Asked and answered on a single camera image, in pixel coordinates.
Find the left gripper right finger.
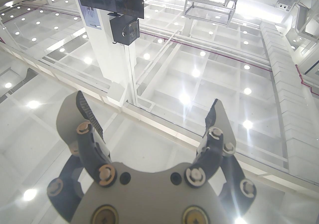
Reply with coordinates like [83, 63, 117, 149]
[184, 98, 257, 221]

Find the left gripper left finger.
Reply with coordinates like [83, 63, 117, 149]
[47, 90, 118, 223]

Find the small black box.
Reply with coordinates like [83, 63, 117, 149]
[109, 14, 140, 46]

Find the white poster on pillar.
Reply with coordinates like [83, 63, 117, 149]
[83, 6, 102, 30]

